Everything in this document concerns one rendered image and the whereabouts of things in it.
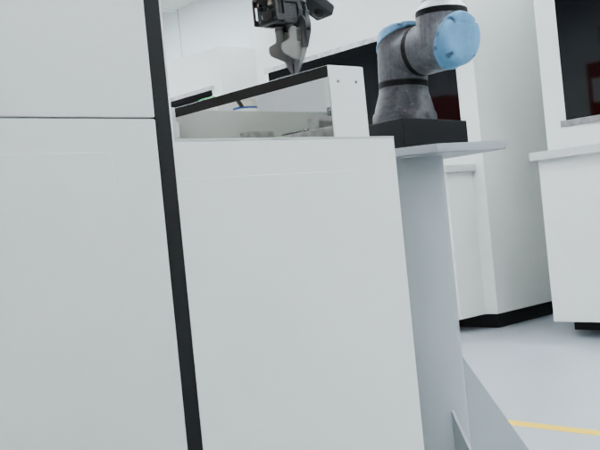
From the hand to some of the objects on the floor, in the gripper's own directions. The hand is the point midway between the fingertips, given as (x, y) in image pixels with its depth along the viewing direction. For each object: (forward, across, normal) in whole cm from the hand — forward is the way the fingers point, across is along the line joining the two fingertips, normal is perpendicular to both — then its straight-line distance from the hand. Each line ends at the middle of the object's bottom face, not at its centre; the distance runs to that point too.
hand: (297, 69), depth 178 cm
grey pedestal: (+98, -7, +51) cm, 111 cm away
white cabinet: (+98, -28, -27) cm, 106 cm away
